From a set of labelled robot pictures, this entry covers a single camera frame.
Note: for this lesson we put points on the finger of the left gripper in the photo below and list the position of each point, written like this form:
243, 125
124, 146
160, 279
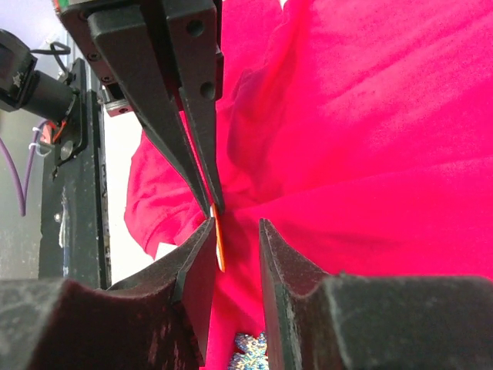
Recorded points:
123, 40
193, 33

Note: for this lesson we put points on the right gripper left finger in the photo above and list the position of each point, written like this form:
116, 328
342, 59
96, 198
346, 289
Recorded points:
158, 318

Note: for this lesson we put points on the round orange brooch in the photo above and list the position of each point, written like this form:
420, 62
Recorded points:
219, 238

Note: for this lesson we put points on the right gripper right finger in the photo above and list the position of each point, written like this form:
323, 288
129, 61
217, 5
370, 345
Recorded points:
316, 320

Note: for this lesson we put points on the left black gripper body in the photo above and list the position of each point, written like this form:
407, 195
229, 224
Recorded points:
74, 16

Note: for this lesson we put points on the black metal base rail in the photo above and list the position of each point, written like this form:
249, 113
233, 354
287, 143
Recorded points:
74, 218

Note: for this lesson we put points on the red t-shirt garment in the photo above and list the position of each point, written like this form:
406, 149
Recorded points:
363, 131

